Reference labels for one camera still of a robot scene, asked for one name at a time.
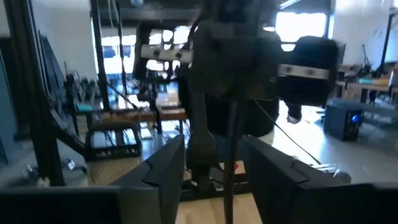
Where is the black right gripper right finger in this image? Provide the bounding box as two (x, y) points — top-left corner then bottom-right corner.
(241, 135), (377, 224)

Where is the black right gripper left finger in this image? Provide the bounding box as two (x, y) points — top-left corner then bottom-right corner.
(110, 134), (187, 224)

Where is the black rounded rectangular holder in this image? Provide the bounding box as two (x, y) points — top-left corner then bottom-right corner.
(85, 121), (143, 162)

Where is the computer tower blue light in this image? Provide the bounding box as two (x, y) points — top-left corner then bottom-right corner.
(323, 104), (364, 142)

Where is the wooden workbench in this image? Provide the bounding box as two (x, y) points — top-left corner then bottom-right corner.
(335, 60), (398, 105)

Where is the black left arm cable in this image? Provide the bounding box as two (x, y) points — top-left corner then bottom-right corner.
(253, 99), (324, 166)

